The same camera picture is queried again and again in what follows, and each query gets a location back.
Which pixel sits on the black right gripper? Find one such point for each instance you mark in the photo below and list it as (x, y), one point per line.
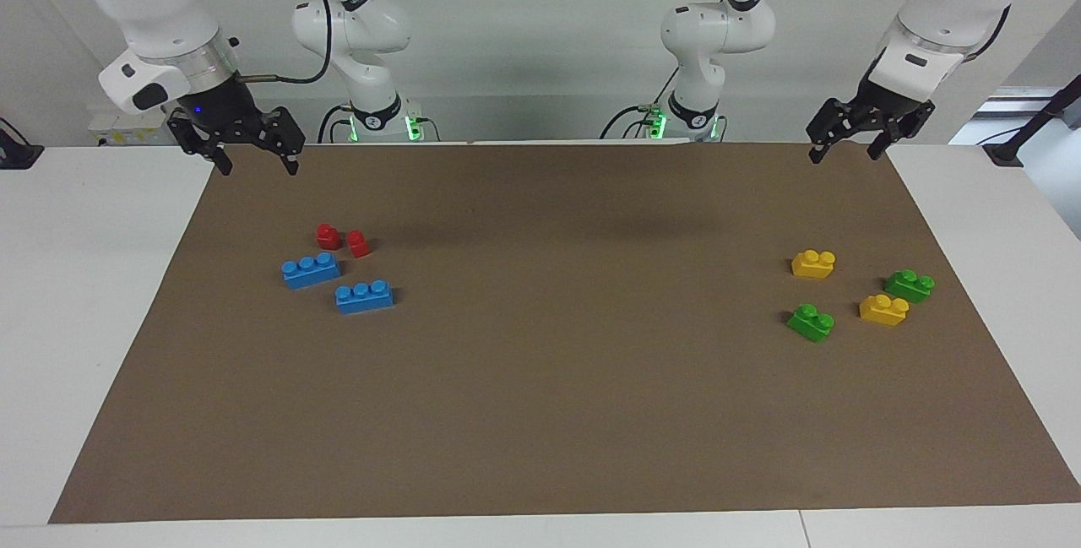
(218, 109)

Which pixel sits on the green two-stud brick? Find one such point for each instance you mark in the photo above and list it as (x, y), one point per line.
(810, 324)
(909, 287)

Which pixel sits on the red one-stud block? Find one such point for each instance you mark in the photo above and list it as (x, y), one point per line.
(359, 245)
(328, 236)

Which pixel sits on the black stand with clamp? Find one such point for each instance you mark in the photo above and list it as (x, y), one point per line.
(1034, 122)

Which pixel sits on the blue three-stud brick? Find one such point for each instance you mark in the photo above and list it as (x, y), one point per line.
(364, 298)
(311, 272)

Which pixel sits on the brown table mat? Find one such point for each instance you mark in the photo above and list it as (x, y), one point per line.
(549, 379)

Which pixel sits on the yellow two-stud brick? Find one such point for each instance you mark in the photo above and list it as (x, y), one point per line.
(813, 265)
(883, 311)

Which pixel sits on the black table clamp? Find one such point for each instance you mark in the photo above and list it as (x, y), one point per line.
(17, 155)

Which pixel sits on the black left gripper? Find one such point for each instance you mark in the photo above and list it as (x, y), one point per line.
(887, 102)

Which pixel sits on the white wall socket box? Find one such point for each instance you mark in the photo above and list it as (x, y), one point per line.
(110, 130)

